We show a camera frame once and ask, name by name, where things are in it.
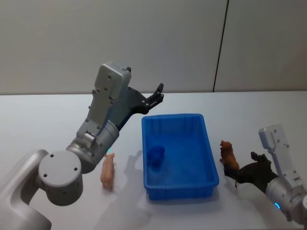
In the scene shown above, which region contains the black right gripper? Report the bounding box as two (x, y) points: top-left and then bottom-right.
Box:
(223, 151), (279, 193)

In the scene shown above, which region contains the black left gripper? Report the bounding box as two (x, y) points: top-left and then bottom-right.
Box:
(109, 82), (165, 132)

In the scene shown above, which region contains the brown toy animal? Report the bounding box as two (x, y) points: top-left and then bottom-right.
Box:
(219, 140), (240, 172)

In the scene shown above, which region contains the blue toy animal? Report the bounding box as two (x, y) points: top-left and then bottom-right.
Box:
(147, 144), (166, 169)

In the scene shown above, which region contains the blue plastic bin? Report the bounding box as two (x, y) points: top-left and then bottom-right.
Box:
(141, 113), (220, 201)

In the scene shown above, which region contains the pink toy pig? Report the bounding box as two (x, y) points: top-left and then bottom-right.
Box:
(100, 153), (116, 191)

